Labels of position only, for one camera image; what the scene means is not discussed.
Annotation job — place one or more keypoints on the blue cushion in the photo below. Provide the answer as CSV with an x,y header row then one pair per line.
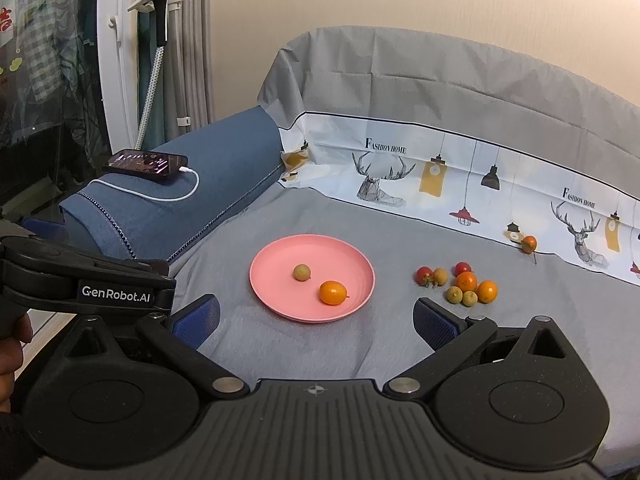
x,y
215,160

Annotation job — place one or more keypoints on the orange fruit with long stem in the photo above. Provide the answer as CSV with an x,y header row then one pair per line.
x,y
529,243

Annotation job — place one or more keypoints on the yellow-green fruit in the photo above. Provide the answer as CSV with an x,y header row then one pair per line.
x,y
441,276

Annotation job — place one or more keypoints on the black smartphone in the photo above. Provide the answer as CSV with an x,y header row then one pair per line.
x,y
145,162

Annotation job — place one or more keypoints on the yellow-green longan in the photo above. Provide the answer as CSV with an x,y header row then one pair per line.
x,y
470,299
454,295

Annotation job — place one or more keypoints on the checked shirt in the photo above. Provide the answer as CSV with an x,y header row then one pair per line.
x,y
45,35

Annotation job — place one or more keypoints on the black garment steamer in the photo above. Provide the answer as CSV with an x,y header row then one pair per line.
x,y
161,20

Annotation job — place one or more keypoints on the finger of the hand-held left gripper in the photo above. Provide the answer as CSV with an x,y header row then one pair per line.
x,y
45,229

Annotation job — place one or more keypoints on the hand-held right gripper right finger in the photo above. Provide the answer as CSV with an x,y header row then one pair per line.
x,y
436,324

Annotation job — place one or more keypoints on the person's left hand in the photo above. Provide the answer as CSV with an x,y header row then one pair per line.
x,y
11,365

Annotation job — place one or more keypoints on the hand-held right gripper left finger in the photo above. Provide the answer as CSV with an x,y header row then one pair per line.
x,y
196,321

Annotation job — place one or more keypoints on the orange kumquat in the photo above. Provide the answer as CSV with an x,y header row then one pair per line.
x,y
488,291
466,282
333,293

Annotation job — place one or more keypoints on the pink plate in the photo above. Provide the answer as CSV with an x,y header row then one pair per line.
x,y
280,295

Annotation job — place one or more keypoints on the grey printed bed sheet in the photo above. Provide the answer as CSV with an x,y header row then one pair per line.
x,y
400,85

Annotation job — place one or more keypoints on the white curved frame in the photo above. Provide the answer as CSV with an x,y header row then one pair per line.
x,y
107,60

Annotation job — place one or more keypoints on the grey curtain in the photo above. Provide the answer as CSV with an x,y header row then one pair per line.
x,y
195,60

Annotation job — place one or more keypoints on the red cherry tomato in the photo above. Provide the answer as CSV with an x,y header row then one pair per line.
x,y
424,275
463,267

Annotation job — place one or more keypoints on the small green longan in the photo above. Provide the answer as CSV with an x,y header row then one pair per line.
x,y
302,273

